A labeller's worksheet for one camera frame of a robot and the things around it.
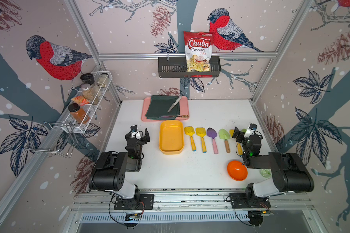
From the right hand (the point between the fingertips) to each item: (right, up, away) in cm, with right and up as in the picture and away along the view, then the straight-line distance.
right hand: (242, 127), depth 92 cm
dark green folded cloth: (-57, +16, +27) cm, 65 cm away
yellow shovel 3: (-25, -4, +9) cm, 27 cm away
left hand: (-66, +1, -1) cm, 66 cm away
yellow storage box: (-46, -7, +4) cm, 47 cm away
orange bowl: (-8, -24, -10) cm, 27 cm away
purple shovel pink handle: (-18, -5, +6) cm, 20 cm away
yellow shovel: (-6, -11, -11) cm, 17 cm away
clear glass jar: (-87, +29, -7) cm, 92 cm away
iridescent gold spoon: (-37, +6, +18) cm, 42 cm away
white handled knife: (-45, +16, +26) cm, 55 cm away
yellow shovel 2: (-34, -3, +9) cm, 35 cm away
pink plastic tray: (-37, +12, +23) cm, 45 cm away
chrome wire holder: (-93, -1, -32) cm, 98 cm away
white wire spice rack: (-85, +12, -22) cm, 89 cm away
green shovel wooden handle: (-10, -6, +7) cm, 13 cm away
